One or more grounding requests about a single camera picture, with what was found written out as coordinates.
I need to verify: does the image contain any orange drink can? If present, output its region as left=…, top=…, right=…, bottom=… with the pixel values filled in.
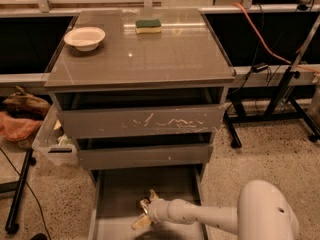
left=139, top=198, right=150, bottom=214

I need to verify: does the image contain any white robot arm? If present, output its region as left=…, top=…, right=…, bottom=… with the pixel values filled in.
left=131, top=180, right=299, bottom=240

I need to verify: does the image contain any grey open bottom drawer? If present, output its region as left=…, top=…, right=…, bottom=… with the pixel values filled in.
left=88, top=165, right=209, bottom=240

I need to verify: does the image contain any grey middle drawer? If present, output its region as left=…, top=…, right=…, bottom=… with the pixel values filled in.
left=77, top=144, right=213, bottom=170

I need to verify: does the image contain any grey top drawer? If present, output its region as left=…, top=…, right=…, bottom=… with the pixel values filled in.
left=58, top=105, right=224, bottom=139

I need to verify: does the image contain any clear plastic storage bin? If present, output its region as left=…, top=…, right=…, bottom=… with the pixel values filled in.
left=32, top=106, right=78, bottom=165

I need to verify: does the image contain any black stand leg left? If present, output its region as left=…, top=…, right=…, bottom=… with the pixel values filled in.
left=5, top=149, right=35, bottom=235

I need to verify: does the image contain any orange cloth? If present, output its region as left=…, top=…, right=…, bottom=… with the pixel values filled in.
left=0, top=111, right=42, bottom=142

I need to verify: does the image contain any brown bag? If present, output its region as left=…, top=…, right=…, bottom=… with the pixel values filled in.
left=3, top=86, right=51, bottom=120

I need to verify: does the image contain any black power adapter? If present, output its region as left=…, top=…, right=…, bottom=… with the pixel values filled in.
left=251, top=63, right=268, bottom=73

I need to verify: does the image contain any green yellow sponge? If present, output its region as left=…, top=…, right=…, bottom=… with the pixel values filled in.
left=135, top=19, right=162, bottom=34

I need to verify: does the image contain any white bowl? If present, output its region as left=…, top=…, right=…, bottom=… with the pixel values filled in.
left=64, top=27, right=106, bottom=52

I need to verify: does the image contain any black table stand right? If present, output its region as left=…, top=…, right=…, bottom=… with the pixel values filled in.
left=222, top=13, right=320, bottom=149

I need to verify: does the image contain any black floor cable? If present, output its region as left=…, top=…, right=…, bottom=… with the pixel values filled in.
left=0, top=147, right=53, bottom=240

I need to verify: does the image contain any orange cable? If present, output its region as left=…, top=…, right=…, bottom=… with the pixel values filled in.
left=233, top=2, right=320, bottom=74

